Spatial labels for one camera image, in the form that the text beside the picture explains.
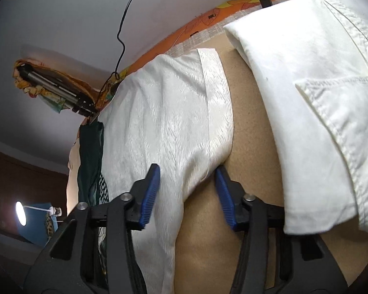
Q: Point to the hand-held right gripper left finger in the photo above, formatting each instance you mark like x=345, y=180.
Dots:
x=149, y=198

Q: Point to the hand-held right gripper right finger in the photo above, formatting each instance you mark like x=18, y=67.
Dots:
x=224, y=202

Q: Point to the white textured cloth garment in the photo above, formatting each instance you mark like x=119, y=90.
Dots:
x=159, y=122

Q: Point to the dark green cloth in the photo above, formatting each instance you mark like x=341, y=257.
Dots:
x=92, y=159

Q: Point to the blue printed cloth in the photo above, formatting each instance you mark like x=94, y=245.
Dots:
x=40, y=223

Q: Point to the lit white lamp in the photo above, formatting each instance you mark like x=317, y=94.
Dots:
x=21, y=212

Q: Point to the white denim pants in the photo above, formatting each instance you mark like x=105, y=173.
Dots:
x=309, y=98

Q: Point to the folded black tripod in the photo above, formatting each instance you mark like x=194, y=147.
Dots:
x=59, y=89

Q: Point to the orange printed bed sheet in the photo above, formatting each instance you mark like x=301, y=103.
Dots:
x=159, y=52

